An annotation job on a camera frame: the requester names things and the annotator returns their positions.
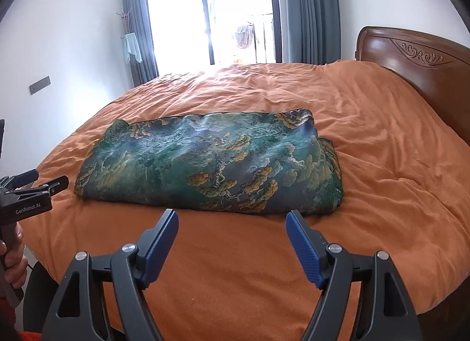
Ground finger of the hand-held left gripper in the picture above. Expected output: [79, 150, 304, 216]
[5, 169, 39, 189]
[4, 175, 70, 196]

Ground dark chair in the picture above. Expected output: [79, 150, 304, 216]
[22, 249, 59, 331]

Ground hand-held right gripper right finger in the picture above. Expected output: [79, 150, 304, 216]
[286, 210, 427, 341]

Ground wooden bed with carved headboard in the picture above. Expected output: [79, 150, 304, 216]
[355, 26, 470, 341]

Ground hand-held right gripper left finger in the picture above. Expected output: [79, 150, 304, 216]
[35, 209, 180, 341]

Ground grey curtain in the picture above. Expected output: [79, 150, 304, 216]
[121, 0, 158, 88]
[277, 0, 342, 66]

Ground black cable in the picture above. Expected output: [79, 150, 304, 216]
[23, 258, 42, 290]

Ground green landscape print padded jacket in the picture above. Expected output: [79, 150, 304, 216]
[74, 108, 345, 217]

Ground light blue cloth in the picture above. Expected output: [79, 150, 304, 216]
[124, 33, 142, 65]

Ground grey wall switch panel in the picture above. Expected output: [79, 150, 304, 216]
[29, 76, 51, 94]

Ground hanging clothes on balcony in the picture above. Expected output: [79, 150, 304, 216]
[233, 24, 258, 50]

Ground person's left hand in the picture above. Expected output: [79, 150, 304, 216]
[0, 224, 29, 291]

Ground red fleece clothing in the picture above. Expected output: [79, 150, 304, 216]
[16, 329, 49, 341]

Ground wooden coat rack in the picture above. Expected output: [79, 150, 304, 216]
[117, 9, 133, 66]

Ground orange bed cover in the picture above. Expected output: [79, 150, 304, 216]
[24, 59, 470, 341]

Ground sliding glass balcony door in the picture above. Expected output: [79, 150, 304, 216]
[141, 0, 283, 82]

